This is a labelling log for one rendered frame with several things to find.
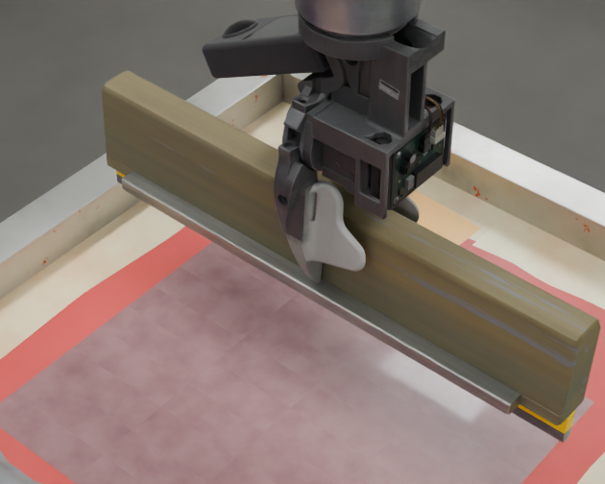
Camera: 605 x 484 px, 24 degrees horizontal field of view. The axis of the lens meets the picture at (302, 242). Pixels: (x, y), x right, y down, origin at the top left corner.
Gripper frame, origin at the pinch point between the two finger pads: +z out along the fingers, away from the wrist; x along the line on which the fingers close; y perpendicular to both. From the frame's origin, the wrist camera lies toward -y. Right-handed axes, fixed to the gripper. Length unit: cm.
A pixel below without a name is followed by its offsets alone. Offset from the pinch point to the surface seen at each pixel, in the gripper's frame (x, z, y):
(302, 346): 1.5, 13.6, -3.6
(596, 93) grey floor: 169, 109, -62
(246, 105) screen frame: 19.8, 11.1, -25.6
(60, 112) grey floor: 91, 109, -144
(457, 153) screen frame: 25.2, 10.1, -5.9
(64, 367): -11.8, 13.5, -16.1
